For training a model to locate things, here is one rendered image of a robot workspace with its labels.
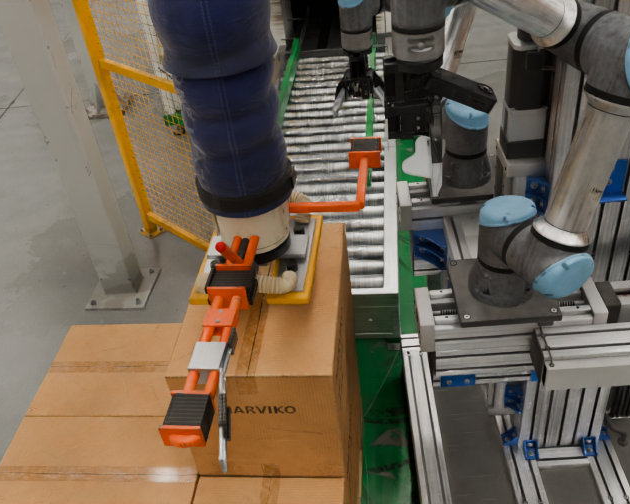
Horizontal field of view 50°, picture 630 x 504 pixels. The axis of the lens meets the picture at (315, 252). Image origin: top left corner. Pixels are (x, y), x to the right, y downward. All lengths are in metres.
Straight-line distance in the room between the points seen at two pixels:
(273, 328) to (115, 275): 1.79
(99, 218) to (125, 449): 1.39
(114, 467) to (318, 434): 0.62
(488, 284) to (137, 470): 1.09
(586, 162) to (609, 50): 0.20
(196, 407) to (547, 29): 0.90
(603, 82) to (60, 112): 2.20
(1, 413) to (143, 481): 1.29
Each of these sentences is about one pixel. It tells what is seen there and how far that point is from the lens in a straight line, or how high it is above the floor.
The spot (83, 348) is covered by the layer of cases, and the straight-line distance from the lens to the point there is 2.43.
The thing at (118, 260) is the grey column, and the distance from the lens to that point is 3.33.
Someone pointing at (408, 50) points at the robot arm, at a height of 1.74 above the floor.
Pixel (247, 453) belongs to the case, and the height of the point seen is 0.65.
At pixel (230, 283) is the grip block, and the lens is 1.45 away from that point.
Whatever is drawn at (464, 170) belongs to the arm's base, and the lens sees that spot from 1.95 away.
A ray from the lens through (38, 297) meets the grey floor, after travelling 3.69.
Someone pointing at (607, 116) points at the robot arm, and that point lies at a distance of 1.31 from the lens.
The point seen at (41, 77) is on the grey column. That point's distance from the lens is 2.93.
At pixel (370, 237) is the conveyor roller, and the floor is 0.54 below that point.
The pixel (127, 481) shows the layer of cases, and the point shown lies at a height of 0.54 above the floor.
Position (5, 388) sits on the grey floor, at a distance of 3.27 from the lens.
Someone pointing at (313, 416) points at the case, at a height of 0.80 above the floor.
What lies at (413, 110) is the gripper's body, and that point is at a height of 1.65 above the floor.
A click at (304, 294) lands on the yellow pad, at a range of 1.58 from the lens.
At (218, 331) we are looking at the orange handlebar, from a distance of 1.39.
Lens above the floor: 2.11
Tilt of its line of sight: 38 degrees down
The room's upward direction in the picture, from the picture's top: 8 degrees counter-clockwise
